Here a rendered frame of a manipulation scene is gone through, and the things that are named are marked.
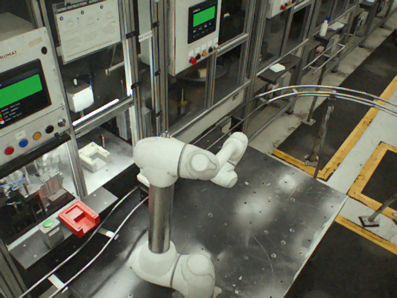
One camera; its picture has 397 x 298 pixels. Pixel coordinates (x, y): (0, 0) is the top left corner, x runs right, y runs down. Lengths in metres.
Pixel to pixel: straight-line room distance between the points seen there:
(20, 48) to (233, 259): 1.40
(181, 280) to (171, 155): 0.63
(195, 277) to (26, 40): 1.15
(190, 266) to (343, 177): 2.32
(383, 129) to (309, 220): 2.41
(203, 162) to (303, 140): 2.75
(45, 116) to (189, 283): 0.93
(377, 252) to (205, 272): 1.83
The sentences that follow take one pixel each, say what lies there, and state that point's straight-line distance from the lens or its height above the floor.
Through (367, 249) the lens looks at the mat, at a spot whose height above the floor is 0.01.
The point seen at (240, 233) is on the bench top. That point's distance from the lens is 2.14.
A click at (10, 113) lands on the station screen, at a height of 1.58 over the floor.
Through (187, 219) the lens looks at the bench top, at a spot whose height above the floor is 0.68.
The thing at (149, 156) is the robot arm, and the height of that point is 1.48.
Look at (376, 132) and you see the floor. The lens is 4.45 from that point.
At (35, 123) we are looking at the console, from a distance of 1.61.
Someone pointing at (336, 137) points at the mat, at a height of 0.01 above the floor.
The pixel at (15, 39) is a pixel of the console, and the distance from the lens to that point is 1.45.
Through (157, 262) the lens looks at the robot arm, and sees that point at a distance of 1.69.
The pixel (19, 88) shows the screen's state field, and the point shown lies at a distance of 1.49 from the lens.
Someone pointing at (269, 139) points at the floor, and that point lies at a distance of 3.88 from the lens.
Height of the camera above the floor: 2.38
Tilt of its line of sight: 41 degrees down
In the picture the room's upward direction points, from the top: 3 degrees clockwise
